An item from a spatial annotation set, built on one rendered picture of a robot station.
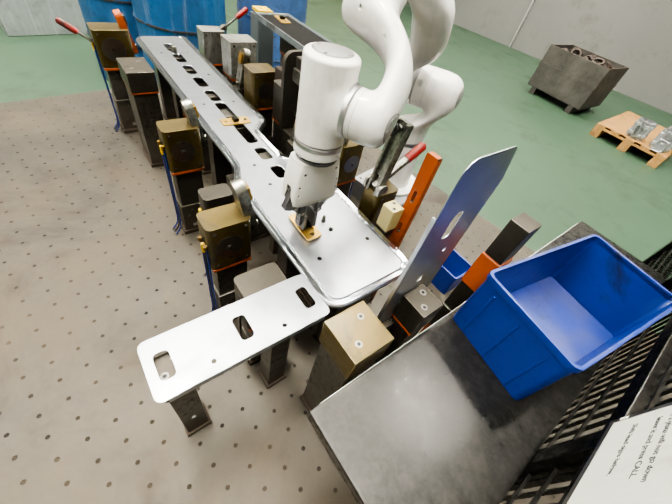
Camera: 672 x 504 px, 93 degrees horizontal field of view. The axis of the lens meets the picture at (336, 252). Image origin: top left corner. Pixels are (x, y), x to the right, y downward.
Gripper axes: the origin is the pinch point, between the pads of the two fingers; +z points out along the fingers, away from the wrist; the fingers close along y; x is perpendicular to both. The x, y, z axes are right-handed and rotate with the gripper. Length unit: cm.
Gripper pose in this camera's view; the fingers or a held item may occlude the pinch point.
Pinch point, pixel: (306, 217)
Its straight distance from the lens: 67.8
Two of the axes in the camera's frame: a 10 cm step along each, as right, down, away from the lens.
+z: -1.9, 6.5, 7.3
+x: 5.7, 6.8, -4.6
